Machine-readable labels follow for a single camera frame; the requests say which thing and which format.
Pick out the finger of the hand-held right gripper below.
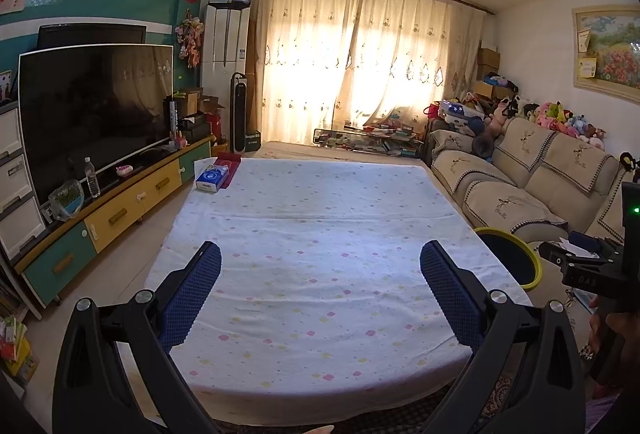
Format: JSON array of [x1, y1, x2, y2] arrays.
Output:
[[539, 231, 623, 266]]

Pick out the white standing air conditioner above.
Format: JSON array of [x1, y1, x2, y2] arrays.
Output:
[[201, 0, 251, 142]]

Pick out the framed flower painting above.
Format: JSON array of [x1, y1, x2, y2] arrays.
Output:
[[571, 5, 640, 104]]

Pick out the white drawer unit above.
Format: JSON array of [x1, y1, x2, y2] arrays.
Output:
[[0, 101, 48, 265]]

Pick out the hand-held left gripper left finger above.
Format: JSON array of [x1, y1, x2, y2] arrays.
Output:
[[52, 241, 222, 434]]

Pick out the clear plastic bag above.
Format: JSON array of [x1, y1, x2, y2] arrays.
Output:
[[48, 179, 83, 221]]

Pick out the red carton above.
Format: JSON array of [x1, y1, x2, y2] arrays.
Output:
[[205, 111, 224, 142]]

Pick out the hanging flower decoration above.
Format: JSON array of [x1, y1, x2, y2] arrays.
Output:
[[176, 16, 206, 70]]

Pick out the pile of books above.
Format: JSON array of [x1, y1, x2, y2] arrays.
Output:
[[0, 274, 41, 385]]

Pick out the glass coffee table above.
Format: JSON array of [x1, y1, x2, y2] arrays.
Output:
[[312, 126, 426, 157]]

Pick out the open brown carton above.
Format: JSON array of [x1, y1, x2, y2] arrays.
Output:
[[197, 95, 226, 115]]

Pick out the large flat television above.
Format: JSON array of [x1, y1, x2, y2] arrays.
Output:
[[19, 43, 175, 205]]

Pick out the teal yellow television cabinet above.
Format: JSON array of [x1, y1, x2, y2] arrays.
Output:
[[15, 134, 216, 310]]

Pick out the yellow-rimmed black trash bin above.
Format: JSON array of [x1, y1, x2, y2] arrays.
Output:
[[472, 226, 543, 292]]

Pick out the flat red box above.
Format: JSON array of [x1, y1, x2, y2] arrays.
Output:
[[212, 153, 243, 190]]

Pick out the beige sofa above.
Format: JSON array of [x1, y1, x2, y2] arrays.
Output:
[[425, 114, 640, 275]]

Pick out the pile of plush toys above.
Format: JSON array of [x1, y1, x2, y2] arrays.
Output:
[[492, 96, 607, 150]]

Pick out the cream embroidered curtains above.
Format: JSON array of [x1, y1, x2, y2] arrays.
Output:
[[250, 0, 483, 145]]

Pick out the black upright box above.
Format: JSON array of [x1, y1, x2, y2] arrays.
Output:
[[164, 96, 180, 137]]

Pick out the spotted white tablecloth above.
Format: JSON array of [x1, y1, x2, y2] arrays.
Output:
[[142, 156, 533, 410]]

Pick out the clear water bottle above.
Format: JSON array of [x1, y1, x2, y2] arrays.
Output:
[[82, 157, 102, 199]]

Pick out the blue white star bag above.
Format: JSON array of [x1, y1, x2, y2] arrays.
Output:
[[440, 99, 486, 122]]

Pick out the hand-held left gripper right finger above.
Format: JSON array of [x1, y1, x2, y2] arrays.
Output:
[[420, 240, 586, 434]]

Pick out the black tower fan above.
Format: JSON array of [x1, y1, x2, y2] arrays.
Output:
[[230, 71, 247, 154]]

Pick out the person's right hand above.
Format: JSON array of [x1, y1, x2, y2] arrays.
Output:
[[587, 296, 640, 356]]

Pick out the blue tissue pack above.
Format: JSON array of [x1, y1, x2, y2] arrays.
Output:
[[195, 166, 231, 191]]

